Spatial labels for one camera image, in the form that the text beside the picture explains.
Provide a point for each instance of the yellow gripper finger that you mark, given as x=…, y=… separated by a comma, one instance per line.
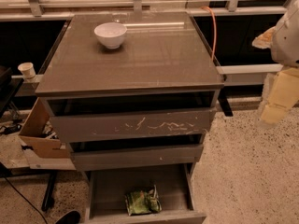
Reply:
x=264, y=40

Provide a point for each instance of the green jalapeno chip bag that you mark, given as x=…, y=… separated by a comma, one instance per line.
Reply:
x=143, y=201

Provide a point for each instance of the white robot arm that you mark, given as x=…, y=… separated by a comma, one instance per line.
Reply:
x=281, y=91

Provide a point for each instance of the grey drawer cabinet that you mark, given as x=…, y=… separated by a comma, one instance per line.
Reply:
x=161, y=53

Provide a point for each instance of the grey top drawer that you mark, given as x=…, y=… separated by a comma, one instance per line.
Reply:
x=86, y=119

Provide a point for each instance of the grey drawer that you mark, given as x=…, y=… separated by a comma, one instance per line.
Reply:
x=173, y=182
x=136, y=152
x=86, y=119

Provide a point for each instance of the grey bottom drawer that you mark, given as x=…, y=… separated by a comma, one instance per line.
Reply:
x=173, y=182

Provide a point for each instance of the grey middle drawer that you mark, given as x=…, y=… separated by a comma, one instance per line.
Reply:
x=136, y=152

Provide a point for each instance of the white ceramic bowl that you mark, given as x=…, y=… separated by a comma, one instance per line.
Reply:
x=111, y=34

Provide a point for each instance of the white paper cup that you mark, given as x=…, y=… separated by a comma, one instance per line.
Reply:
x=27, y=70

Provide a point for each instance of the brown cardboard box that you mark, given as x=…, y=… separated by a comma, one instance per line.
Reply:
x=33, y=137

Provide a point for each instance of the black shoe tip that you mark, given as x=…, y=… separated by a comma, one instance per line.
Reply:
x=72, y=217

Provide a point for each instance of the black stand leg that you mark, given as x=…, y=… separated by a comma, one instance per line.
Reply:
x=48, y=201

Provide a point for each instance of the metal rail beam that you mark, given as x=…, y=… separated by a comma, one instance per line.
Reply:
x=246, y=75

